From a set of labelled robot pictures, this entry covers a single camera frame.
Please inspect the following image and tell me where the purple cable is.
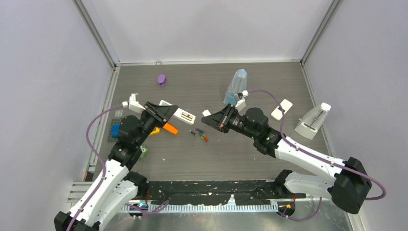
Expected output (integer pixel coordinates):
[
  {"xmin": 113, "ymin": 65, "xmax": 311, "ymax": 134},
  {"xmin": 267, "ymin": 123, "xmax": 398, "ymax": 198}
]
[
  {"xmin": 65, "ymin": 105, "xmax": 128, "ymax": 231},
  {"xmin": 248, "ymin": 90, "xmax": 387, "ymax": 201}
]

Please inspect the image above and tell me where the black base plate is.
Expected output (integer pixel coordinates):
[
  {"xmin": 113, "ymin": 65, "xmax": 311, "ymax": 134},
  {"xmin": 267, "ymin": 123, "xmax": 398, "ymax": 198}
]
[{"xmin": 137, "ymin": 180, "xmax": 306, "ymax": 205}]

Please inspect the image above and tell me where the green owl toy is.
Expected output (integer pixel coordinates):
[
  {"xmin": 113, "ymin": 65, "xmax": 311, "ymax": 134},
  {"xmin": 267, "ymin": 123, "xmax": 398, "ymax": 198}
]
[{"xmin": 139, "ymin": 145, "xmax": 149, "ymax": 159}]

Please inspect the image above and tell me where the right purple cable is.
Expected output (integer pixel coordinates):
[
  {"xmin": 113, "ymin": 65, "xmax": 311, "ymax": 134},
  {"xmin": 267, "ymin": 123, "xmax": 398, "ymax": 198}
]
[{"xmin": 248, "ymin": 90, "xmax": 387, "ymax": 201}]

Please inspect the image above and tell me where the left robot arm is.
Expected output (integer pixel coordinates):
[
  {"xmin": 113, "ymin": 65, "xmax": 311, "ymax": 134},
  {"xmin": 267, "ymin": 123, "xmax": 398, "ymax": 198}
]
[{"xmin": 54, "ymin": 101, "xmax": 178, "ymax": 231}]

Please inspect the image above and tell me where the small white remote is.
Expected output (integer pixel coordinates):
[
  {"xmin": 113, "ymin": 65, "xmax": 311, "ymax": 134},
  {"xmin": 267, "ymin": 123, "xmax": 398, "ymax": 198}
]
[{"xmin": 270, "ymin": 99, "xmax": 293, "ymax": 121}]

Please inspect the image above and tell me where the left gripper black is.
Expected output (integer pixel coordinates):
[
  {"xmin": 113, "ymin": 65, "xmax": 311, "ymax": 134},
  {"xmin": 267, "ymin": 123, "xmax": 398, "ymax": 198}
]
[{"xmin": 135, "ymin": 102, "xmax": 178, "ymax": 147}]

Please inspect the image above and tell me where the white remote control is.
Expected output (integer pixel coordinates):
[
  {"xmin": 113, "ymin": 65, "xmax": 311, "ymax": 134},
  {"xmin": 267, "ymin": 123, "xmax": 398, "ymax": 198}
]
[{"xmin": 173, "ymin": 108, "xmax": 196, "ymax": 125}]

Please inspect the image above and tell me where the yellow tape measure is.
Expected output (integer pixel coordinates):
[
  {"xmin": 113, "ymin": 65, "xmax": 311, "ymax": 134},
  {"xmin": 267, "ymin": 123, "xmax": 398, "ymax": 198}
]
[{"xmin": 149, "ymin": 127, "xmax": 161, "ymax": 136}]

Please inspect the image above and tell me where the blue lego brick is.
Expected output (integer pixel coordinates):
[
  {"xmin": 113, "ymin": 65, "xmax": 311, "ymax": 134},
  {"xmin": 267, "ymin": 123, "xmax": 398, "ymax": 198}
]
[{"xmin": 111, "ymin": 124, "xmax": 120, "ymax": 139}]

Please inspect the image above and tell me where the white battery cover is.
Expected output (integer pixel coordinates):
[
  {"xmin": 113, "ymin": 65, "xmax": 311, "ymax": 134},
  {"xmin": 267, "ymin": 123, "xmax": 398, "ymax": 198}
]
[{"xmin": 202, "ymin": 109, "xmax": 211, "ymax": 116}]

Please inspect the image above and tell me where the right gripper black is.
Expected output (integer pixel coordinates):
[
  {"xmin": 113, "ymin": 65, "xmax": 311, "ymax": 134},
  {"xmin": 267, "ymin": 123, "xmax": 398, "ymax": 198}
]
[{"xmin": 202, "ymin": 103, "xmax": 258, "ymax": 140}]

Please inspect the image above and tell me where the purple cap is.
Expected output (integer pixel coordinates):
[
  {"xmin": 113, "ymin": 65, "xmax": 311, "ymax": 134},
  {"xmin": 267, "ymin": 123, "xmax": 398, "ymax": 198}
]
[{"xmin": 157, "ymin": 74, "xmax": 166, "ymax": 87}]

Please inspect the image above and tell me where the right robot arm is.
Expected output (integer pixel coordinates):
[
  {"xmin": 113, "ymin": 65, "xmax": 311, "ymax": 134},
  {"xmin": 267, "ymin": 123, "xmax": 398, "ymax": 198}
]
[{"xmin": 201, "ymin": 104, "xmax": 372, "ymax": 214}]

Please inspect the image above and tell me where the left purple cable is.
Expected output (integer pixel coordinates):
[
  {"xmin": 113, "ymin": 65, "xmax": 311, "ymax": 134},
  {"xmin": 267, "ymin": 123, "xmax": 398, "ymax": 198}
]
[{"xmin": 65, "ymin": 105, "xmax": 128, "ymax": 231}]

